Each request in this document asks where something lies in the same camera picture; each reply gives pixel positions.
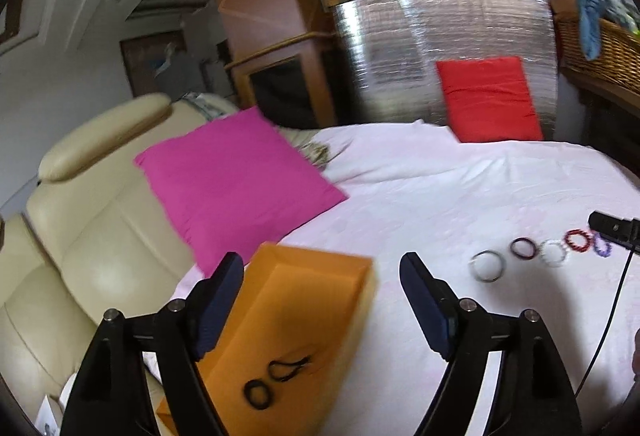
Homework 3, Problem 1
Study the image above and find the red bead bracelet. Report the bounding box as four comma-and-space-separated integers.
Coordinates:
563, 228, 595, 253

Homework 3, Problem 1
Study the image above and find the white bead bracelet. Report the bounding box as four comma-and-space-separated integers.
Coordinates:
539, 239, 570, 267

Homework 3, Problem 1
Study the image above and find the dark maroon bangle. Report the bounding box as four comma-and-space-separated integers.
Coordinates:
509, 237, 538, 260

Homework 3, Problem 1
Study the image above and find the black scrunchie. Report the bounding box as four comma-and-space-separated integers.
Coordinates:
243, 378, 274, 411

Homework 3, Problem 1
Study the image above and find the thin metal bangle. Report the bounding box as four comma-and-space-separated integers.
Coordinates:
469, 250, 506, 283

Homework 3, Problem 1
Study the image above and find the orange cardboard box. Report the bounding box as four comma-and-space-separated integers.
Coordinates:
155, 241, 377, 436

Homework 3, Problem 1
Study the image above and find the black looped hair tie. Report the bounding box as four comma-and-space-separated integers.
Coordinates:
266, 354, 314, 384

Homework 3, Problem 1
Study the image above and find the white jewelry card box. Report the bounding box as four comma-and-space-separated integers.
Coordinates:
35, 395, 65, 436

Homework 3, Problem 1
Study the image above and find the cream leather sofa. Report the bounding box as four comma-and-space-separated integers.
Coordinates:
1, 94, 235, 420

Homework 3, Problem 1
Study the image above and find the wicker basket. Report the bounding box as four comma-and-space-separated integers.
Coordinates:
554, 12, 640, 94

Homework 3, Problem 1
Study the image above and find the red cushion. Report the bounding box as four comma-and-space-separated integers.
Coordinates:
436, 57, 544, 142

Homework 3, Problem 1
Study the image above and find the blue cloth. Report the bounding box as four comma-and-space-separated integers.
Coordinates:
577, 0, 611, 61

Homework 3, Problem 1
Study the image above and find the magenta pillow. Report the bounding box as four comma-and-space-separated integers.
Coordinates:
134, 108, 347, 276

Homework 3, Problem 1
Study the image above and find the silver foil insulation panel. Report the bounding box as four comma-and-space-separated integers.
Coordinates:
334, 0, 558, 139

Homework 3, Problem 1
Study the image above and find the wooden cabinet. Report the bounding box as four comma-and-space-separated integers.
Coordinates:
226, 32, 336, 128

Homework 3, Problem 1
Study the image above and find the brown wooden column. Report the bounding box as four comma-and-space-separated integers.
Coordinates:
217, 0, 336, 127

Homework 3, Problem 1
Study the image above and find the black cable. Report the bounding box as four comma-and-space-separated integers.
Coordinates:
574, 250, 637, 399

